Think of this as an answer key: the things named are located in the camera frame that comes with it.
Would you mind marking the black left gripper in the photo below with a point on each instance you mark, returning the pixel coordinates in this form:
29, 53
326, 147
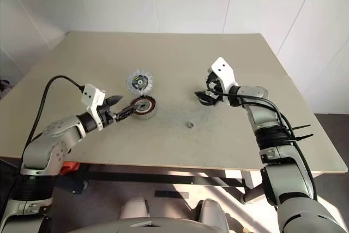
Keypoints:
107, 115

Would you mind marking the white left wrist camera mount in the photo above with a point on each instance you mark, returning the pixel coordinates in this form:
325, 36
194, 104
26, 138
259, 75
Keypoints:
92, 96

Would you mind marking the beige robot right knee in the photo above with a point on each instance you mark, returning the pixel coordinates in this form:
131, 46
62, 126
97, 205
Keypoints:
211, 211

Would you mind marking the black table frame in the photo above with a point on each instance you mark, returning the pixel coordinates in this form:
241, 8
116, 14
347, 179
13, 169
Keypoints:
152, 176

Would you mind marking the black tape strip on floor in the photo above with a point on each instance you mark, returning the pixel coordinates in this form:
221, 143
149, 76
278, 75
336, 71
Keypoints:
171, 194

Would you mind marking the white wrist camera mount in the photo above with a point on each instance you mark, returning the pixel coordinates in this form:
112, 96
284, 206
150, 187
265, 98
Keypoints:
92, 96
225, 72

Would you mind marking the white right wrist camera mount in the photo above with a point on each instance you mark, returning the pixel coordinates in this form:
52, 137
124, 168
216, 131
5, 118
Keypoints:
225, 72

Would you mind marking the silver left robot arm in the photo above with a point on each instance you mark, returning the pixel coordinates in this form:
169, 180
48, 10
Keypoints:
54, 137

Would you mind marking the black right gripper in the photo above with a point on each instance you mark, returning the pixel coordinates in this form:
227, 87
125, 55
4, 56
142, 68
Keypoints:
214, 85

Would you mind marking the dark equipment at room edge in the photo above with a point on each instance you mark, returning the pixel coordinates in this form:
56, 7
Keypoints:
5, 88

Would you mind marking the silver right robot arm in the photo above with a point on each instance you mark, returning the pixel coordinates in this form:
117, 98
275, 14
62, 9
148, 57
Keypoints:
283, 167

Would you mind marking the motor stator with copper windings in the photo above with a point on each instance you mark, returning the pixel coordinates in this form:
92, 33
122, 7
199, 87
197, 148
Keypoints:
147, 107

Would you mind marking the orange object under table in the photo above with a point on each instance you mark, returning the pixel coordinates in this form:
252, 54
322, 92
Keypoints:
69, 167

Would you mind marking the beige robot knee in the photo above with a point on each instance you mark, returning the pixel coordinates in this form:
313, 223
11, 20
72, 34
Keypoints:
135, 207
211, 211

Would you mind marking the grey robot torso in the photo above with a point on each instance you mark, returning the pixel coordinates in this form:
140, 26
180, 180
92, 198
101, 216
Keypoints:
155, 224

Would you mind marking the beige robot left knee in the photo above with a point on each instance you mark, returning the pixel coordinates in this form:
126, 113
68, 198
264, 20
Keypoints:
135, 207

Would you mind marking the small grey round object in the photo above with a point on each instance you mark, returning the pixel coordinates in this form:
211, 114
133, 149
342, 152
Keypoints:
139, 81

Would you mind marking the dark base with caster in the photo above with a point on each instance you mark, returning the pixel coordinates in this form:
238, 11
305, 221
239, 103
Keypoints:
75, 184

